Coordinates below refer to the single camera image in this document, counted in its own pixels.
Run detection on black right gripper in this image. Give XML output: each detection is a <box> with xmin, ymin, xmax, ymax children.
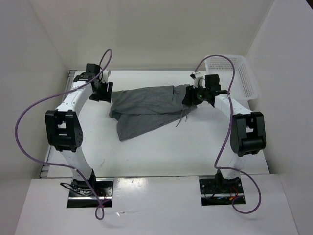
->
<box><xmin>182</xmin><ymin>82</ymin><xmax>210</xmax><ymax>106</ymax></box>

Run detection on grey shorts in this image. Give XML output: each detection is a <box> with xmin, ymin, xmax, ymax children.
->
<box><xmin>109</xmin><ymin>84</ymin><xmax>197</xmax><ymax>141</ymax></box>

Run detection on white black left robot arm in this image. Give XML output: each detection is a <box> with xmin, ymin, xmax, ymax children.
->
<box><xmin>45</xmin><ymin>64</ymin><xmax>113</xmax><ymax>196</ymax></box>

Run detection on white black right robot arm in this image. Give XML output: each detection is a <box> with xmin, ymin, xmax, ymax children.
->
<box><xmin>182</xmin><ymin>72</ymin><xmax>266</xmax><ymax>192</ymax></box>

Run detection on white plastic basket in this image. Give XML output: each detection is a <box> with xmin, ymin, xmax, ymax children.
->
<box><xmin>204</xmin><ymin>55</ymin><xmax>258</xmax><ymax>101</ymax></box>

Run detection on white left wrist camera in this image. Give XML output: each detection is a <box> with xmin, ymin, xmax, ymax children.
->
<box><xmin>101</xmin><ymin>70</ymin><xmax>111</xmax><ymax>83</ymax></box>

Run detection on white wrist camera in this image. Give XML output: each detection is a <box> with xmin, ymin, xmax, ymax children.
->
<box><xmin>101</xmin><ymin>70</ymin><xmax>111</xmax><ymax>83</ymax></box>
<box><xmin>190</xmin><ymin>71</ymin><xmax>203</xmax><ymax>88</ymax></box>

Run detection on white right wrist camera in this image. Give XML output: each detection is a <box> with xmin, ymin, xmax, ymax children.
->
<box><xmin>190</xmin><ymin>71</ymin><xmax>203</xmax><ymax>88</ymax></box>

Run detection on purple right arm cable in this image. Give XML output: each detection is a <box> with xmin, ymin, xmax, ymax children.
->
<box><xmin>194</xmin><ymin>55</ymin><xmax>262</xmax><ymax>214</ymax></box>

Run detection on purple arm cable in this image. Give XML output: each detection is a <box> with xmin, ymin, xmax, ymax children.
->
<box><xmin>14</xmin><ymin>48</ymin><xmax>113</xmax><ymax>219</ymax></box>
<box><xmin>194</xmin><ymin>55</ymin><xmax>262</xmax><ymax>214</ymax></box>

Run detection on aluminium table frame rail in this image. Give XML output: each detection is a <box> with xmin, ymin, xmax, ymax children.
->
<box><xmin>39</xmin><ymin>70</ymin><xmax>77</xmax><ymax>179</ymax></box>

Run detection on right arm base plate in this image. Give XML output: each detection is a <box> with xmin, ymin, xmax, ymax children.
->
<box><xmin>199</xmin><ymin>176</ymin><xmax>246</xmax><ymax>206</ymax></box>

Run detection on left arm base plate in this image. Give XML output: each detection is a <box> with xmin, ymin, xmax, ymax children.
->
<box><xmin>60</xmin><ymin>178</ymin><xmax>114</xmax><ymax>208</ymax></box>

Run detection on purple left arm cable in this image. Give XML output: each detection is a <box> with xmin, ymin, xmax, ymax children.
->
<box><xmin>14</xmin><ymin>48</ymin><xmax>113</xmax><ymax>219</ymax></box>

